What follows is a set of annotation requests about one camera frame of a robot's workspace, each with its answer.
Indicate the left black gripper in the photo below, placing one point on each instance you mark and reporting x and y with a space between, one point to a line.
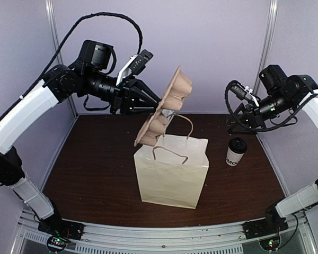
125 98

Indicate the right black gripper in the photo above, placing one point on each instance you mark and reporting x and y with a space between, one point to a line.
252 115

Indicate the black plastic cup lid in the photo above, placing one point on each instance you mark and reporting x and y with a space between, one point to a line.
238 145

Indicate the cardboard cup carrier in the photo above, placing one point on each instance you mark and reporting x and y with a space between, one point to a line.
178 89

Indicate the white paper coffee cup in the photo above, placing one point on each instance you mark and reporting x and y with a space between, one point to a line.
234 156

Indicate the brown paper bag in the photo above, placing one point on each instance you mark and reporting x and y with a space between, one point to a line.
173 171

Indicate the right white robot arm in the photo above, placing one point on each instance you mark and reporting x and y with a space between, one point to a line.
286 96

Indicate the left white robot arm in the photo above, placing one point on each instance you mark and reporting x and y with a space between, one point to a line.
88 75

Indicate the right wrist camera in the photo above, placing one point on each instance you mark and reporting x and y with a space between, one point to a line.
244 93

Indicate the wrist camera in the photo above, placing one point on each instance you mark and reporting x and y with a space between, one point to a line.
134 66
244 93

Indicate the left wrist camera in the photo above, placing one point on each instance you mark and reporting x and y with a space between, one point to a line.
134 66

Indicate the right aluminium frame post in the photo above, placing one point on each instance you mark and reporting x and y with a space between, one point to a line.
268 38

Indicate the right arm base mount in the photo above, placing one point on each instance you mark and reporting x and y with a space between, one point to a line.
265 231

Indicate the aluminium front rail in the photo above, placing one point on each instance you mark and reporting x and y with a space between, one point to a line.
223 238

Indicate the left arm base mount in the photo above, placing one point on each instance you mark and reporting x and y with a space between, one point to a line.
60 239

